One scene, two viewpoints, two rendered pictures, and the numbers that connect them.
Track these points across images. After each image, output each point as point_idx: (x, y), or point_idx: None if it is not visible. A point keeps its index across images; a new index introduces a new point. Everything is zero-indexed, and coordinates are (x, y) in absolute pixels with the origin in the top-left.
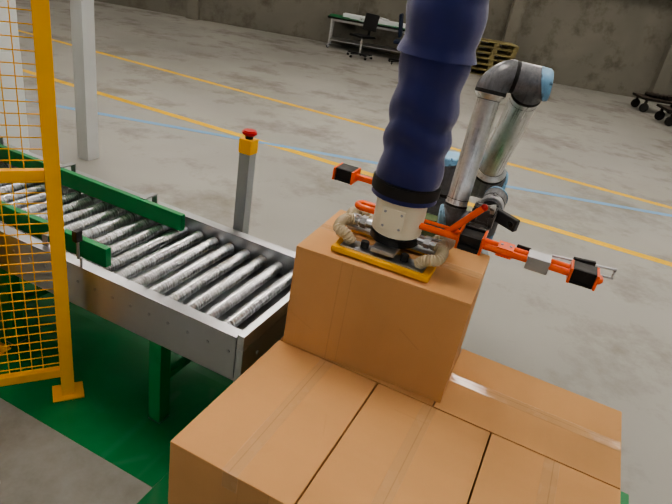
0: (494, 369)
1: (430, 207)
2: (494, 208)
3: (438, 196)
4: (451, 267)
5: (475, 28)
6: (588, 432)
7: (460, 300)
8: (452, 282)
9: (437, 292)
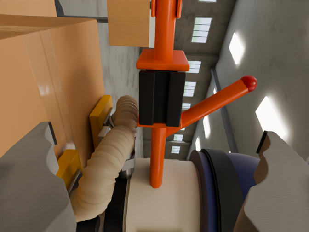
0: None
1: None
2: (282, 139)
3: (219, 161)
4: (60, 117)
5: None
6: None
7: (98, 38)
8: (85, 74)
9: (102, 72)
